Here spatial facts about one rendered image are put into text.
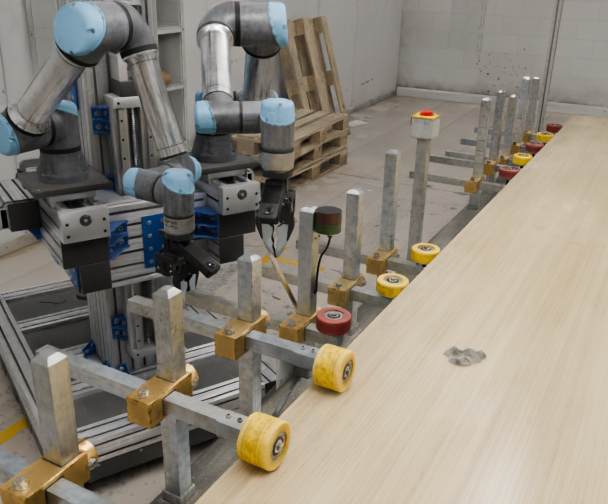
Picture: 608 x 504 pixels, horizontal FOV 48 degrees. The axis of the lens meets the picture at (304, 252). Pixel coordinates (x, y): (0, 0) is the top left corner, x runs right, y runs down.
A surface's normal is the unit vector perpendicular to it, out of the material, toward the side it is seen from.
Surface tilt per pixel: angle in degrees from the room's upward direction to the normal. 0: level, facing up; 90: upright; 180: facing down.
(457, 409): 0
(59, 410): 90
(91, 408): 0
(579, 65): 90
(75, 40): 85
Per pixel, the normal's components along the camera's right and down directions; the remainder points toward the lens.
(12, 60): 0.89, 0.19
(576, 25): -0.46, 0.33
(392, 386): 0.03, -0.92
